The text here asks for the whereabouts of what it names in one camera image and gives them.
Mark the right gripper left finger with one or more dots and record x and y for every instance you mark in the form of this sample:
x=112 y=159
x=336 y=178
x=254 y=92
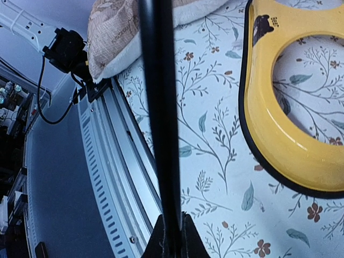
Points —
x=156 y=245

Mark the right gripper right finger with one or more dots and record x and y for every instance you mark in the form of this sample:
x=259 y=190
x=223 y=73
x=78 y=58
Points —
x=192 y=245

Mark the black tent pole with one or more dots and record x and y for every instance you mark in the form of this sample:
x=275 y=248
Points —
x=157 y=40

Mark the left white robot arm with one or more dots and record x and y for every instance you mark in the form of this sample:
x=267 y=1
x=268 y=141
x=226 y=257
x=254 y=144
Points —
x=37 y=33

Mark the brown patterned pet cushion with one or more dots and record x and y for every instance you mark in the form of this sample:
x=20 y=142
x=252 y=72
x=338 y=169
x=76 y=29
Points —
x=114 y=36

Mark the yellow double bowl holder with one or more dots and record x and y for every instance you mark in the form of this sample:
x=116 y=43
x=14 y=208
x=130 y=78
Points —
x=291 y=93

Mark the front aluminium table rail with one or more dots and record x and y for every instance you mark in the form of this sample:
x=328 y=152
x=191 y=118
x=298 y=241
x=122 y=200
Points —
x=91 y=183

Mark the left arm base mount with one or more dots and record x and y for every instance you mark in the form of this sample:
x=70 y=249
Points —
x=67 y=54

